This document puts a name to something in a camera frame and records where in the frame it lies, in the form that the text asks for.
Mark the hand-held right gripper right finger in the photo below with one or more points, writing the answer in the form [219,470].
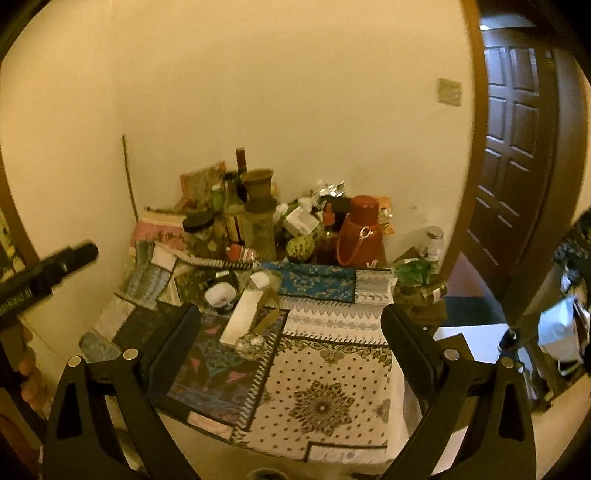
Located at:
[400,332]

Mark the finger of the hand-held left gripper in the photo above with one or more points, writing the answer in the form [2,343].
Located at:
[69,261]

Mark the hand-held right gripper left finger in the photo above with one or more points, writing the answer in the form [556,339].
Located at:
[183,328]

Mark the person's left hand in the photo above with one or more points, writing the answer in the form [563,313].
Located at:
[31,374]

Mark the white round jar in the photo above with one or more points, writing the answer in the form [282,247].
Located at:
[220,295]

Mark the green plant in glass jar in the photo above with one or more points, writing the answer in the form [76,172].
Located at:
[415,277]

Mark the long white box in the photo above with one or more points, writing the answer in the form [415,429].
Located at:
[242,318]

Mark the black white striped band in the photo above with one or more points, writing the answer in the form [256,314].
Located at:
[217,264]

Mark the dark floor mat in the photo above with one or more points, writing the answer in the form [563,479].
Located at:
[475,310]

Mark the clear jar with white lid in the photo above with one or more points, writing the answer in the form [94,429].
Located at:
[434,247]

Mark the patchwork patterned tablecloth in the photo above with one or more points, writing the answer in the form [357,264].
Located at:
[323,383]

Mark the pink cloth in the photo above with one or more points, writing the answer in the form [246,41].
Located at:
[157,230]

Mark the glass jar with black lid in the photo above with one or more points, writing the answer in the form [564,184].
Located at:
[199,233]

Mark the thin brown stick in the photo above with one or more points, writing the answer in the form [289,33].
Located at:
[129,180]

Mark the red thermos jug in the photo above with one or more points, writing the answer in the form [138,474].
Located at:
[358,230]

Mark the dark bottle with orange cap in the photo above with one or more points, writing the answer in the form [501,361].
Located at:
[328,247]

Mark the clear glass jar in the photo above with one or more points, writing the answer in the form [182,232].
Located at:
[261,235]

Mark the green custard apple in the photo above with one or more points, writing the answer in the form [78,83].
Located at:
[301,249]

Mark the clear glass bottle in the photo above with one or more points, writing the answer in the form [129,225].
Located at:
[233,207]

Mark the patterned paper bag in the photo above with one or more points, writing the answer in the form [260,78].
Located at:
[201,184]

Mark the small white carton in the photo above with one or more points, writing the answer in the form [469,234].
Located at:
[300,221]

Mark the white crumpled bag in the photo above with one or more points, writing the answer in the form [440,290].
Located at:
[556,323]

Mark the silver foil wrapper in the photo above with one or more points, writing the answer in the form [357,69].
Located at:
[330,189]

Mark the brown clay vase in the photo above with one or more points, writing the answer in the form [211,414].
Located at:
[257,187]

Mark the dark bottle with red cap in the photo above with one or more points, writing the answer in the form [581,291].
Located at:
[241,164]

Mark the dark brown panelled door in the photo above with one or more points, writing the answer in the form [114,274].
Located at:
[512,152]

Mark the wall switch plate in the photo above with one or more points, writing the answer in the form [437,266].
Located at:
[449,91]

